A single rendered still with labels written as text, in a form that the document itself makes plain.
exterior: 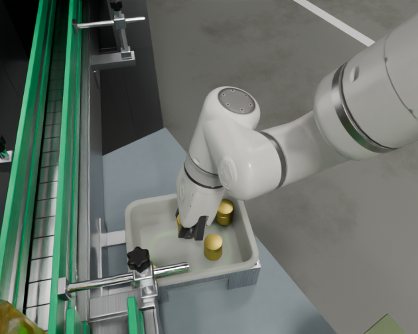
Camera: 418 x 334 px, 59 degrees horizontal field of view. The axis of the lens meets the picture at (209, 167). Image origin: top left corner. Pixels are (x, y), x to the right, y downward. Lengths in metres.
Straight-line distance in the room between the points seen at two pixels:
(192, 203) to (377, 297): 1.19
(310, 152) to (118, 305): 0.35
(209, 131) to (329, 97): 0.19
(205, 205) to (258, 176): 0.16
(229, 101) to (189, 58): 2.03
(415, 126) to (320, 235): 1.42
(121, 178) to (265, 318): 0.43
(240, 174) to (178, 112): 1.71
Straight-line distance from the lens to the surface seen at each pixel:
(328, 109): 0.32
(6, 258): 0.59
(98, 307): 0.60
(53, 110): 0.88
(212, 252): 0.70
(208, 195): 0.54
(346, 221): 1.77
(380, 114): 0.30
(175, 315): 0.72
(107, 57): 1.03
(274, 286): 0.74
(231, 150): 0.42
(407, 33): 0.29
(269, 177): 0.42
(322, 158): 0.48
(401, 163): 2.08
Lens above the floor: 1.43
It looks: 51 degrees down
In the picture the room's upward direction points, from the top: straight up
